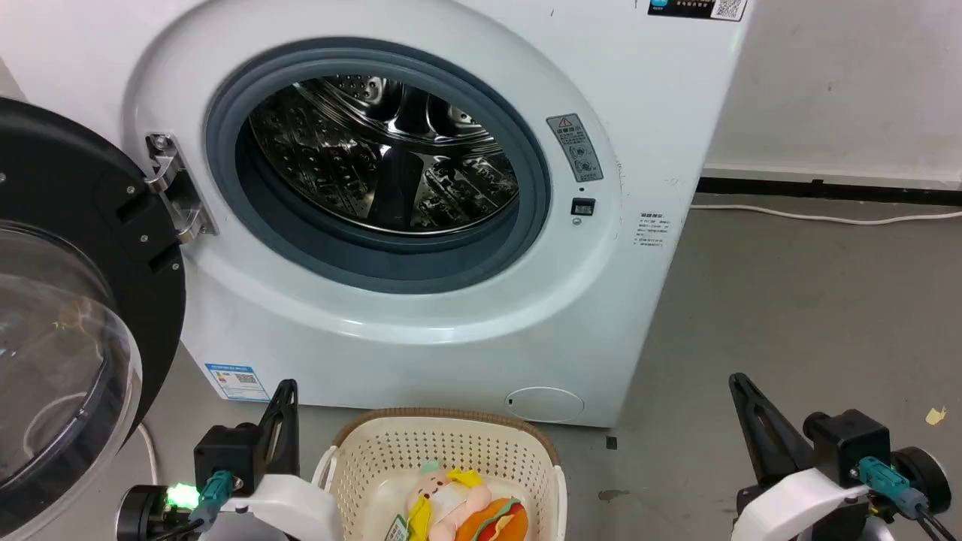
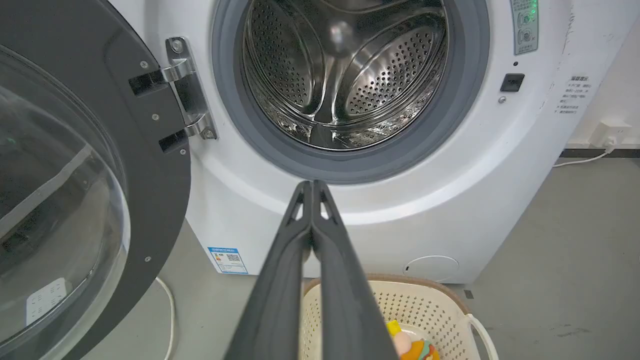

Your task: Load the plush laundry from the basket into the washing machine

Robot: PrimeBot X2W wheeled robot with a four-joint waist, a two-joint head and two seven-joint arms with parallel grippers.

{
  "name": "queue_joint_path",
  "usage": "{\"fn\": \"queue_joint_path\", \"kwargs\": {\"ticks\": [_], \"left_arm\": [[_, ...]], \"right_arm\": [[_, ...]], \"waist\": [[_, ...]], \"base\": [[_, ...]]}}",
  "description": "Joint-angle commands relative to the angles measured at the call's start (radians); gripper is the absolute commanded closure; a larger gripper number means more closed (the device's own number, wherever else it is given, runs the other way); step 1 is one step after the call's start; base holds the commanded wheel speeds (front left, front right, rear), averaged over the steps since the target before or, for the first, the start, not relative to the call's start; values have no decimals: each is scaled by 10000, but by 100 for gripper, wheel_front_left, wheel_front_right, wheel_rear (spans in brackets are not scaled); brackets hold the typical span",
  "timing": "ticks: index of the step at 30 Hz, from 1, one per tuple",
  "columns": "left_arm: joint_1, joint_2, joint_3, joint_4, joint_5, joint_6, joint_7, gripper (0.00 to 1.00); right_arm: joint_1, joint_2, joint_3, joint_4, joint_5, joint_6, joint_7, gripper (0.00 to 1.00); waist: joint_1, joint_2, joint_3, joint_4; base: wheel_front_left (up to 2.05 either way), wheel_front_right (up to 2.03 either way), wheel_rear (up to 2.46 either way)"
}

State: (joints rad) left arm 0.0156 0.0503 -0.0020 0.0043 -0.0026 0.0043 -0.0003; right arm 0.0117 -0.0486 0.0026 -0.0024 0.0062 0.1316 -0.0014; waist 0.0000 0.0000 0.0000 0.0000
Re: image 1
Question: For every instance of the black QR code sticker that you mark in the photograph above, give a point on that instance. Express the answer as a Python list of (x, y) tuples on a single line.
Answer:
[(695, 7)]

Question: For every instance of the grey warning sticker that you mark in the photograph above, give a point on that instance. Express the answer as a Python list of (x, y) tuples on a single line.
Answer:
[(575, 150)]

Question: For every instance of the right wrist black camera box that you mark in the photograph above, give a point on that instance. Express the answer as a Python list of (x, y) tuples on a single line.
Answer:
[(849, 443)]

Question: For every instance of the chrome washer door hinge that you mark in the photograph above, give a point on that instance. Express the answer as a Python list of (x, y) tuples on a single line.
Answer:
[(174, 188)]

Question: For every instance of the blue energy label sticker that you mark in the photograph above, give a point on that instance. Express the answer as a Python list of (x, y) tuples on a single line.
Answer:
[(237, 382)]

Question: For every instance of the black baseboard strip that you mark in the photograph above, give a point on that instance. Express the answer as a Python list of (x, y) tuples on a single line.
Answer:
[(827, 189)]

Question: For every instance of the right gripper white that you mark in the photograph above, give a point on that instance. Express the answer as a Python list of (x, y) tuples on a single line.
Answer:
[(797, 500)]

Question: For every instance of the cream perforated plastic laundry basket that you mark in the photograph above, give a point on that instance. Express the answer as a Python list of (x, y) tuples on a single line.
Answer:
[(391, 458)]

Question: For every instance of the yellow paper scrap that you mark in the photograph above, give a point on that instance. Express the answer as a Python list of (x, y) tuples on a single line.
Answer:
[(936, 415)]

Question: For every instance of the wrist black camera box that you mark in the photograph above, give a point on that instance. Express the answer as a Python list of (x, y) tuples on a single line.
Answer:
[(224, 454), (849, 443)]

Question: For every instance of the pink plush doll yellow clothes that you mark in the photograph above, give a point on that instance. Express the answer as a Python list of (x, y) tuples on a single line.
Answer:
[(443, 496)]

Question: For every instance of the white front-load washing machine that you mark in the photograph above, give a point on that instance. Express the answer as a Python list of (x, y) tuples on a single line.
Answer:
[(421, 315)]

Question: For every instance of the black round glass washer door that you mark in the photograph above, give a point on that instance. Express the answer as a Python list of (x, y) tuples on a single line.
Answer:
[(68, 225)]

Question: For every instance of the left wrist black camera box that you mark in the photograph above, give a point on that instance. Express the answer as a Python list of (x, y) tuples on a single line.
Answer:
[(224, 454)]

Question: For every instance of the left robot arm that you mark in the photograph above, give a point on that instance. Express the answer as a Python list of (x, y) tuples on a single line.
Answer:
[(143, 515)]

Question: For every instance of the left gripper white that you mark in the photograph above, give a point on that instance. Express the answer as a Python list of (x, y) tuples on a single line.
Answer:
[(289, 503)]

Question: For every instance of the plush hamburger toy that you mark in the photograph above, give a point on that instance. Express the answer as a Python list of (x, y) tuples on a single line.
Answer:
[(492, 522)]

